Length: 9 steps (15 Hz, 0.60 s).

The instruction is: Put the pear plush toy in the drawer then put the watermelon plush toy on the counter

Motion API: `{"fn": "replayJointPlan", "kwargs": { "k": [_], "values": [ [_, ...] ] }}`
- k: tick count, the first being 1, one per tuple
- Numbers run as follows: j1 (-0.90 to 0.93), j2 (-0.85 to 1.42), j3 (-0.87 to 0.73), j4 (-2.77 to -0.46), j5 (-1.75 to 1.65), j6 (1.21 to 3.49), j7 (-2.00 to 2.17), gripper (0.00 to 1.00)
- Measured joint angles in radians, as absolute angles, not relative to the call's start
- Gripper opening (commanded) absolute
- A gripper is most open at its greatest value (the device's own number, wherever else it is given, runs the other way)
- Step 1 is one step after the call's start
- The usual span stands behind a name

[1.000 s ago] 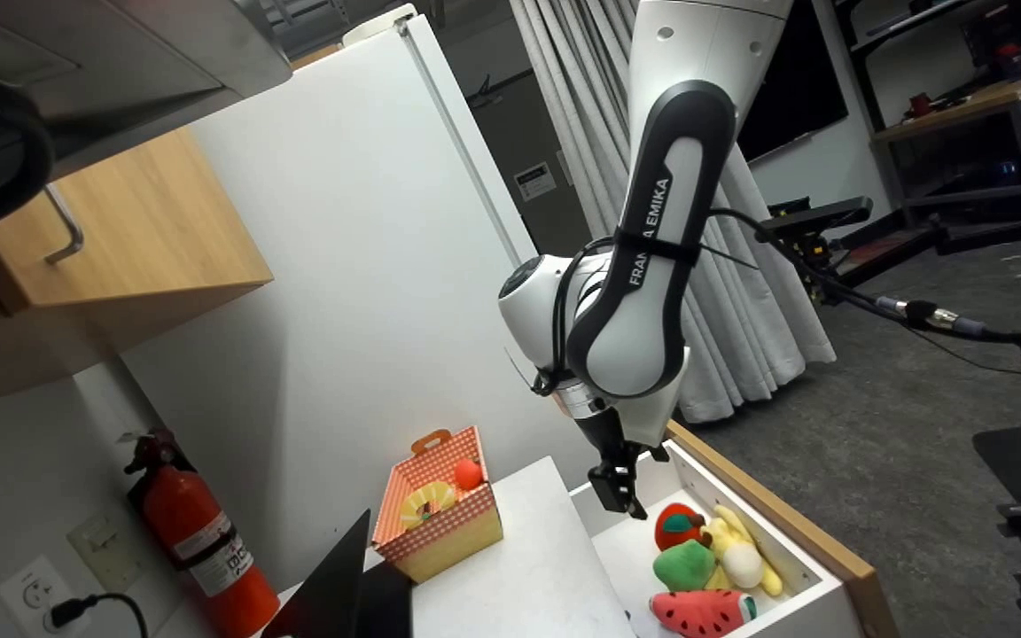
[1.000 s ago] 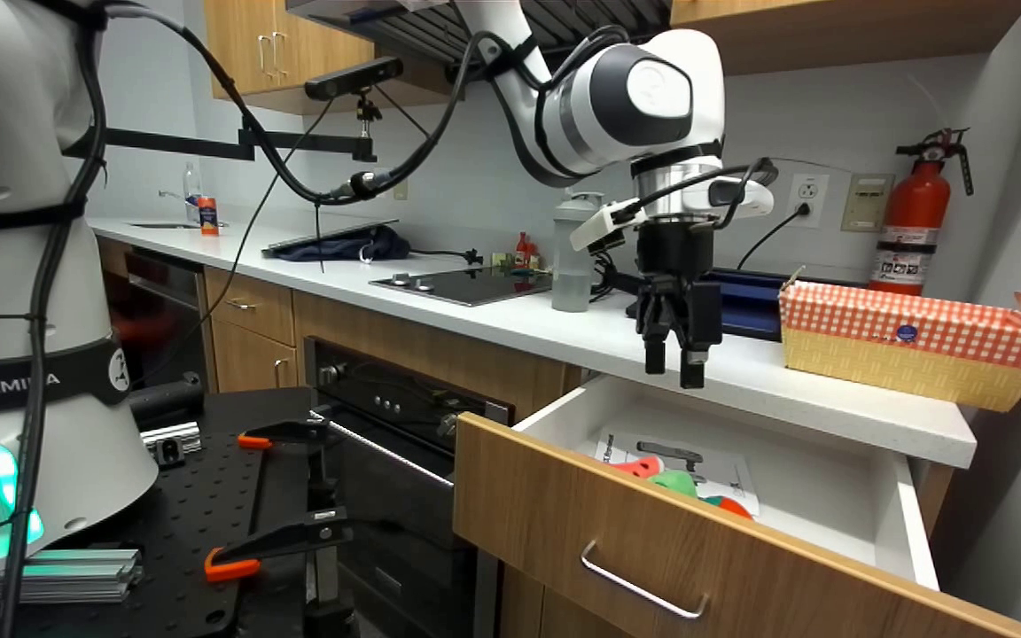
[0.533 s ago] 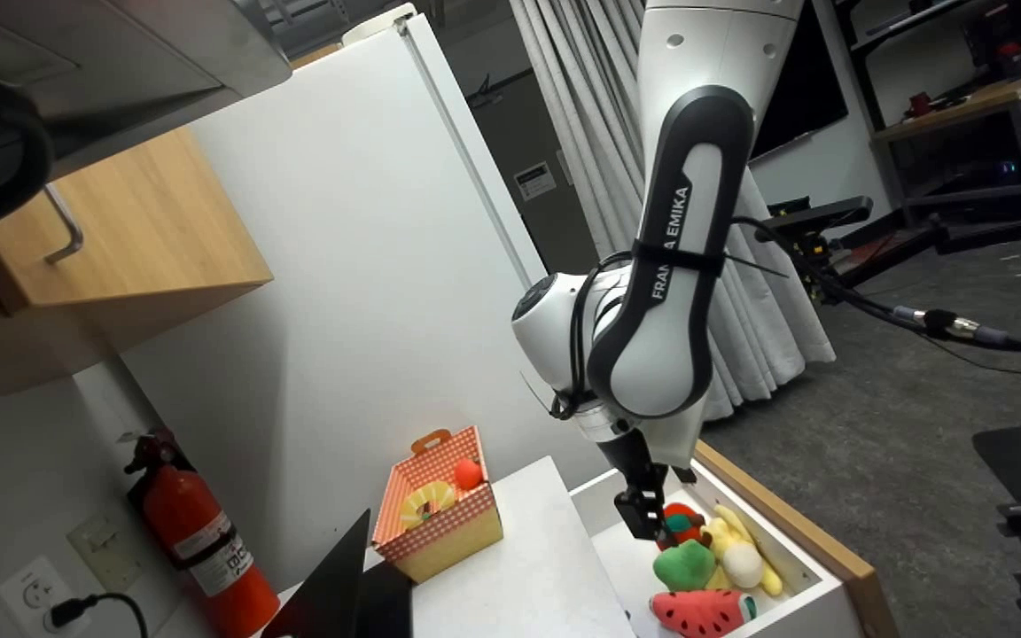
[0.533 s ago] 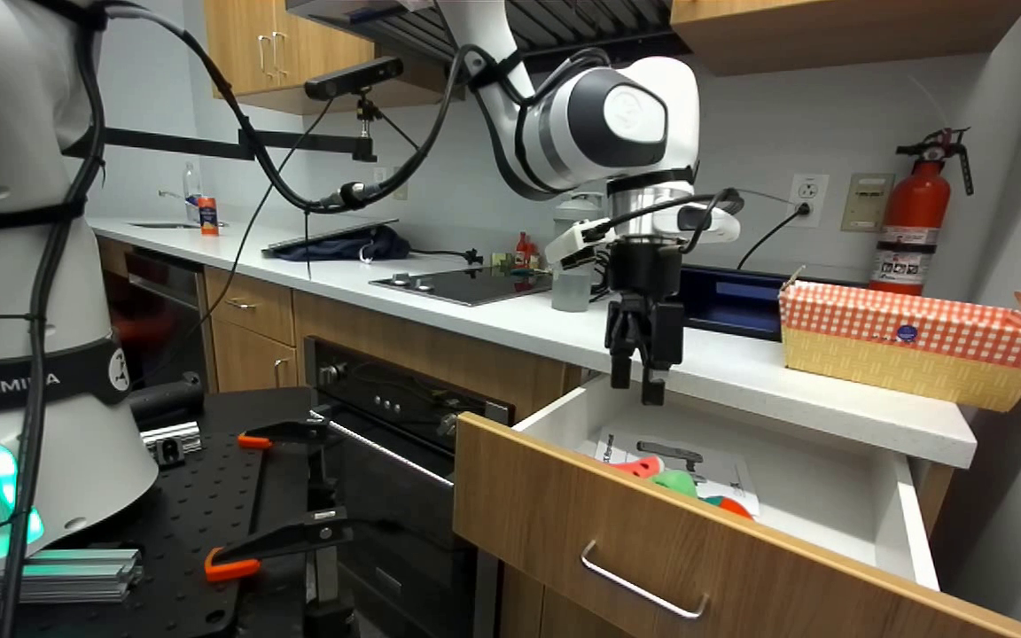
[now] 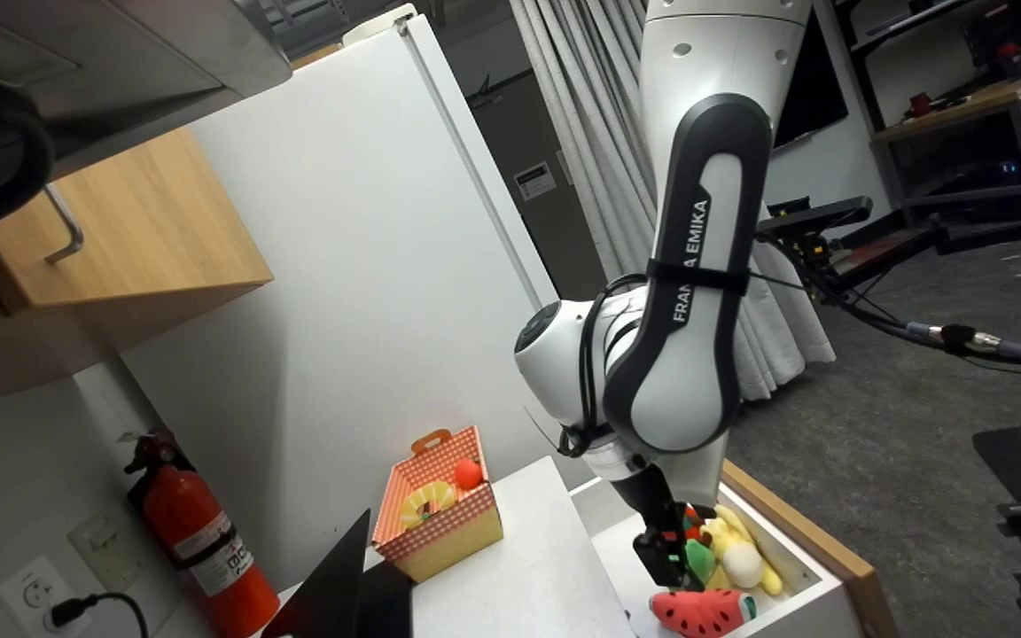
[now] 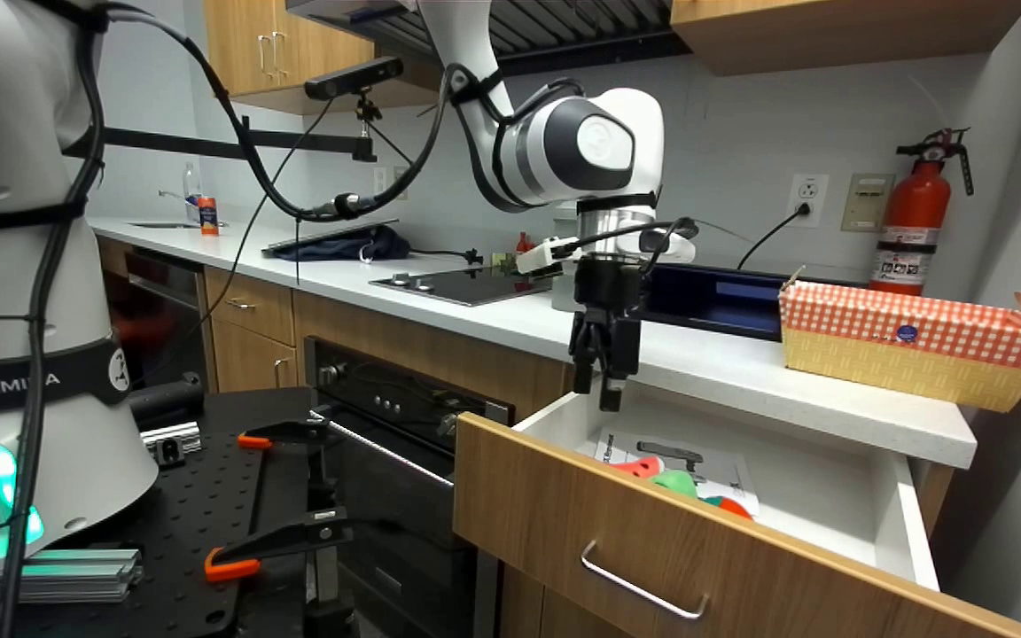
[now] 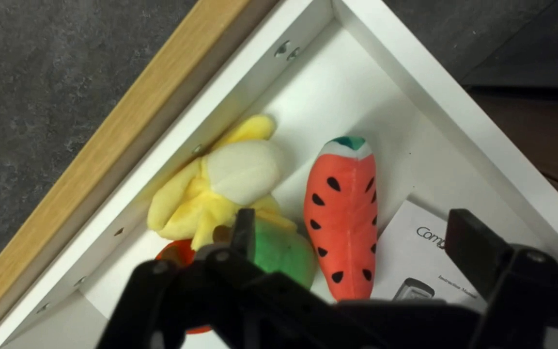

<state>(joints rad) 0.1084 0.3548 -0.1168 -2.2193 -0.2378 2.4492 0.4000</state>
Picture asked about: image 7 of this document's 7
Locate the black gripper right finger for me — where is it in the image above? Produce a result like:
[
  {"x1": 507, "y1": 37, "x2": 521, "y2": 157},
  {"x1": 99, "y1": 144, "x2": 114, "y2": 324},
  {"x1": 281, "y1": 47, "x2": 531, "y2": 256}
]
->
[{"x1": 445, "y1": 206, "x2": 558, "y2": 349}]

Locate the white printed booklet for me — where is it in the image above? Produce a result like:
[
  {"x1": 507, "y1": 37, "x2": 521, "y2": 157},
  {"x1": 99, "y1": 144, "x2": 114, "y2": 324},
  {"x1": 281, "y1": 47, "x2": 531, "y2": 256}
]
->
[{"x1": 370, "y1": 196, "x2": 490, "y2": 307}]

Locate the white drawer with wooden front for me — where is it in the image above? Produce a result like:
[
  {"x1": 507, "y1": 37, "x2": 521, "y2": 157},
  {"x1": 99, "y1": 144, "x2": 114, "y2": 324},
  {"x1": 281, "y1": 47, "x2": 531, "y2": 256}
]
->
[{"x1": 0, "y1": 0, "x2": 558, "y2": 349}]

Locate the green pear plush toy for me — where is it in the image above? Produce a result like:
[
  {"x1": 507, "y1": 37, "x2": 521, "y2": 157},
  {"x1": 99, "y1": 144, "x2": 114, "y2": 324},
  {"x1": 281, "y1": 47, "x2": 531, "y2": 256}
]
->
[{"x1": 252, "y1": 216, "x2": 320, "y2": 291}]

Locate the red watermelon plush toy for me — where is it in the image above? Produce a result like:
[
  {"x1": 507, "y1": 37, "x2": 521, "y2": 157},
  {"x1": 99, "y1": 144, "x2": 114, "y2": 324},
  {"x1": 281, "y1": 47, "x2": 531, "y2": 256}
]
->
[{"x1": 302, "y1": 132, "x2": 382, "y2": 305}]

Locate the yellow banana plush toy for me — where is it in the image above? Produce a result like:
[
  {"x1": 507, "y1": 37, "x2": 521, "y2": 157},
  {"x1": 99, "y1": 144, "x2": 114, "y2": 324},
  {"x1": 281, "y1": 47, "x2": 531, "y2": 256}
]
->
[{"x1": 145, "y1": 115, "x2": 298, "y2": 252}]

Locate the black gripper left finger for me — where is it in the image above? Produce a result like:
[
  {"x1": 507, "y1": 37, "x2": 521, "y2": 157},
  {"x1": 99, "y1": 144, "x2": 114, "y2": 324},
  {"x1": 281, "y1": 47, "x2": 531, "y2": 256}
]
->
[{"x1": 97, "y1": 206, "x2": 333, "y2": 349}]

